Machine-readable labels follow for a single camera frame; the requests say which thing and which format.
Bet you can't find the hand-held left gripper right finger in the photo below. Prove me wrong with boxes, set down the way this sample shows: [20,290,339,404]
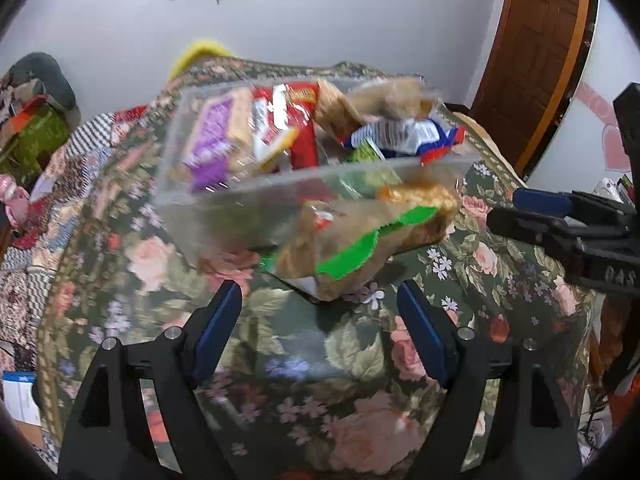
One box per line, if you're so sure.
[397,280,586,480]

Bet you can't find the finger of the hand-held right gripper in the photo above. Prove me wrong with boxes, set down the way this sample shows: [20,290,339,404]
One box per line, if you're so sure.
[512,187,628,233]
[486,207,603,263]

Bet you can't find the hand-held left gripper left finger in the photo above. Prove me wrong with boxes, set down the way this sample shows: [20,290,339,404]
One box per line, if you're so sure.
[57,280,243,480]

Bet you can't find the green-striped pastry bag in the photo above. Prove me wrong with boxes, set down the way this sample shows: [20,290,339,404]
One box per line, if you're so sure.
[259,182,462,304]

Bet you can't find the clear plastic container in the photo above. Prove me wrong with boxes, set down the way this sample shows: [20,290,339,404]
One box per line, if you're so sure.
[152,76,477,263]

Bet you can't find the blue and white snack packet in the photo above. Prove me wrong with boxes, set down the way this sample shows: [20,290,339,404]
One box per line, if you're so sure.
[350,116,467,167]

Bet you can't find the small green snack packet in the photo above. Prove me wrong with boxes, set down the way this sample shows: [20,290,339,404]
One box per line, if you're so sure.
[344,140,387,164]

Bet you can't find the purple label cracker packet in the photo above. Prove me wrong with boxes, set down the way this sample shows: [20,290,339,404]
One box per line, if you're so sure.
[181,87,254,194]

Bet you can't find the red snack packet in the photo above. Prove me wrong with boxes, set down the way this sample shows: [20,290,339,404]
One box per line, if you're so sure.
[249,81,322,172]

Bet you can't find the floral tablecloth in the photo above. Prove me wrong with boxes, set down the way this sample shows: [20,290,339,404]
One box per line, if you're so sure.
[42,60,603,480]

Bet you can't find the white heart-print wardrobe door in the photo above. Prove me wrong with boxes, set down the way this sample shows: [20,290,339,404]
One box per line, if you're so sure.
[525,0,640,203]

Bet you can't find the brown wooden door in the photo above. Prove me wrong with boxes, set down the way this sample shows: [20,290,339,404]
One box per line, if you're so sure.
[469,0,600,177]

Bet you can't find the blue and white carton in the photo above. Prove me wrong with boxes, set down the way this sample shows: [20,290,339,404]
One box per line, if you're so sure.
[2,370,42,427]

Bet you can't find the patchwork quilt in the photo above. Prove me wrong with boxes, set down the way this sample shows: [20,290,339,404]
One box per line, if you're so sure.
[0,106,168,413]

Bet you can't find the pink rabbit toy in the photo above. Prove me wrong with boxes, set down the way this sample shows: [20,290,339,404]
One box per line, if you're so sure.
[0,175,32,227]

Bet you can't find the green patterned bag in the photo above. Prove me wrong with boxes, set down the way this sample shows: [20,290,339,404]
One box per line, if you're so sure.
[0,106,71,182]

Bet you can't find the yellow foam tube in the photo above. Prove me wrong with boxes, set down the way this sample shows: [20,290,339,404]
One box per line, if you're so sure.
[167,37,237,82]

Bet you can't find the orange-red box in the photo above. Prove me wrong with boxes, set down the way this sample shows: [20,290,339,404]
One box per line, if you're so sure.
[9,96,47,132]

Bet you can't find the grey plush toy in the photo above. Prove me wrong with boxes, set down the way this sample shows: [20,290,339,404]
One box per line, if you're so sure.
[10,52,79,117]

